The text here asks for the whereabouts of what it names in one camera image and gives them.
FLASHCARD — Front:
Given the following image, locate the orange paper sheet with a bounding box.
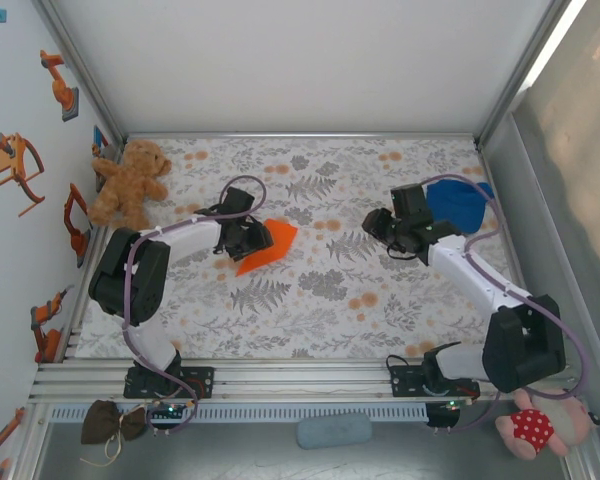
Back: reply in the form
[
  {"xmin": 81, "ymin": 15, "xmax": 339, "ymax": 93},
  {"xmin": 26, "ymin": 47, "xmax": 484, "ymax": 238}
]
[{"xmin": 234, "ymin": 218, "xmax": 300, "ymax": 278}]

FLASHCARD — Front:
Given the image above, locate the blue cloth pouch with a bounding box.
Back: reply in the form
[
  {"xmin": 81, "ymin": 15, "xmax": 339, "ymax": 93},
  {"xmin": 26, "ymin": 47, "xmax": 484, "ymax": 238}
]
[{"xmin": 426, "ymin": 179, "xmax": 495, "ymax": 235}]

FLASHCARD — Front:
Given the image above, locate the floral patterned table mat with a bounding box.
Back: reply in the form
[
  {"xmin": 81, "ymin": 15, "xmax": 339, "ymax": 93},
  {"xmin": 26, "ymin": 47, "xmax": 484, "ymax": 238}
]
[{"xmin": 74, "ymin": 137, "xmax": 536, "ymax": 360}]

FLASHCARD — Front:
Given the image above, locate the brown teddy bear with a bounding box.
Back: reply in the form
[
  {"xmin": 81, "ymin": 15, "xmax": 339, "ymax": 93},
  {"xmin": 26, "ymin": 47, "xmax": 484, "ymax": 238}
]
[{"xmin": 87, "ymin": 139, "xmax": 173, "ymax": 235}]

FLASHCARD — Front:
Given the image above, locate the grey-blue oblong case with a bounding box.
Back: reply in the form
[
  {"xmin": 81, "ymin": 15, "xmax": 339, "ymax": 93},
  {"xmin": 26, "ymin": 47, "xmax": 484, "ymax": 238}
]
[{"xmin": 295, "ymin": 412, "xmax": 373, "ymax": 450}]

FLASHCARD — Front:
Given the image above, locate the pink plush doll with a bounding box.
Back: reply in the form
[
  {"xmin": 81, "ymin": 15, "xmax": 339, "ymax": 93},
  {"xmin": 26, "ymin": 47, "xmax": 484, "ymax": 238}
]
[{"xmin": 494, "ymin": 388, "xmax": 600, "ymax": 461}]

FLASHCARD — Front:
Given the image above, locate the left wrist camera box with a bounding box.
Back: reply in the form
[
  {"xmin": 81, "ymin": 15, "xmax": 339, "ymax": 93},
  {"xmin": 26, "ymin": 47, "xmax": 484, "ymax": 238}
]
[{"xmin": 223, "ymin": 186, "xmax": 257, "ymax": 220}]

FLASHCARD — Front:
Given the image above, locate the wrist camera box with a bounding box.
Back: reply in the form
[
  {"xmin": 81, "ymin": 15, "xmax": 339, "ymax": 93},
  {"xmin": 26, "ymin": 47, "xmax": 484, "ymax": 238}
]
[
  {"xmin": 389, "ymin": 183, "xmax": 434, "ymax": 227},
  {"xmin": 223, "ymin": 186, "xmax": 257, "ymax": 220}
]

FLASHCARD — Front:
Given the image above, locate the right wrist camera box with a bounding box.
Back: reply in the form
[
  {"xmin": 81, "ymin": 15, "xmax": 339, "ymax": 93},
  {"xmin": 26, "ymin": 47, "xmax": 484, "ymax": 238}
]
[{"xmin": 389, "ymin": 183, "xmax": 434, "ymax": 227}]

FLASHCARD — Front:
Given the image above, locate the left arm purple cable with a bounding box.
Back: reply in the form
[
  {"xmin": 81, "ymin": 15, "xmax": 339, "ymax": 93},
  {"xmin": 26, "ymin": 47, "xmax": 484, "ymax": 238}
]
[{"xmin": 122, "ymin": 173, "xmax": 270, "ymax": 437}]

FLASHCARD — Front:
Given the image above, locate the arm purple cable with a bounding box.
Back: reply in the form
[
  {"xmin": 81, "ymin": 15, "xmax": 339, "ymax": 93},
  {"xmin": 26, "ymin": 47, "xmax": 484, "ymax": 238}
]
[
  {"xmin": 417, "ymin": 173, "xmax": 591, "ymax": 435},
  {"xmin": 122, "ymin": 173, "xmax": 270, "ymax": 437}
]

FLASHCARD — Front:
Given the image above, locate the aluminium mounting rail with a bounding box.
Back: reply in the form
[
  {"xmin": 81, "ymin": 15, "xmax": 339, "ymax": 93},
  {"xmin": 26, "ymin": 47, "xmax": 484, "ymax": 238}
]
[{"xmin": 27, "ymin": 357, "xmax": 579, "ymax": 405}]

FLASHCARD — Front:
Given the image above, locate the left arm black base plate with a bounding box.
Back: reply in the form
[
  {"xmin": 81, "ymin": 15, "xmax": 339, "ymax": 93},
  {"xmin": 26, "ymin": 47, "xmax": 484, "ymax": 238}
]
[{"xmin": 123, "ymin": 366, "xmax": 216, "ymax": 400}]

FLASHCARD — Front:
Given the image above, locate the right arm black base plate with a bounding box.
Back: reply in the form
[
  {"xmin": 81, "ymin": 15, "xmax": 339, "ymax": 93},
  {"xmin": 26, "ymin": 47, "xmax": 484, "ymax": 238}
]
[{"xmin": 388, "ymin": 364, "xmax": 481, "ymax": 400}]

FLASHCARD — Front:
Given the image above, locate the white slotted cable duct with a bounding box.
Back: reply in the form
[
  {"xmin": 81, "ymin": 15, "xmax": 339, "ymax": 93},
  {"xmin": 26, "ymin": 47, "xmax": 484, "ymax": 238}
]
[{"xmin": 49, "ymin": 403, "xmax": 429, "ymax": 424}]

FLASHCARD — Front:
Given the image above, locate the blue grey orange wall sticker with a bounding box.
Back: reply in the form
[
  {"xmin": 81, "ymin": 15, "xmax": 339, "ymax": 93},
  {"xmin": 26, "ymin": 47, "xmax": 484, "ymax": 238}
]
[{"xmin": 90, "ymin": 124, "xmax": 114, "ymax": 194}]

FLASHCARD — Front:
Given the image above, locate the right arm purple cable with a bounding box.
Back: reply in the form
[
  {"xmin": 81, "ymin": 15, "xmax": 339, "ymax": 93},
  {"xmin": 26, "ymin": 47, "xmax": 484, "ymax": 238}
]
[{"xmin": 417, "ymin": 173, "xmax": 591, "ymax": 435}]

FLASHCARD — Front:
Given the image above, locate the aluminium frame post with light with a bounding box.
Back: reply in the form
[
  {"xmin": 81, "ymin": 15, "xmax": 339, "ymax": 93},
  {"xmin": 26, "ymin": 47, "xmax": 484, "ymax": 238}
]
[{"xmin": 472, "ymin": 0, "xmax": 589, "ymax": 151}]

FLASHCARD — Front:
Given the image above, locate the brown drawstring pouch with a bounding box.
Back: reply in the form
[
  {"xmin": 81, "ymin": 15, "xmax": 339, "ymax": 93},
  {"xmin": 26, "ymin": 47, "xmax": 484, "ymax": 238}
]
[{"xmin": 79, "ymin": 398, "xmax": 147, "ymax": 469}]

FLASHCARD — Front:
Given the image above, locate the short aluminium frame post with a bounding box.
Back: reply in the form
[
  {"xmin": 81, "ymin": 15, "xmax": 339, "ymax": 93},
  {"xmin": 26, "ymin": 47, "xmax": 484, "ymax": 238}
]
[
  {"xmin": 14, "ymin": 403, "xmax": 51, "ymax": 480},
  {"xmin": 562, "ymin": 439, "xmax": 600, "ymax": 480}
]

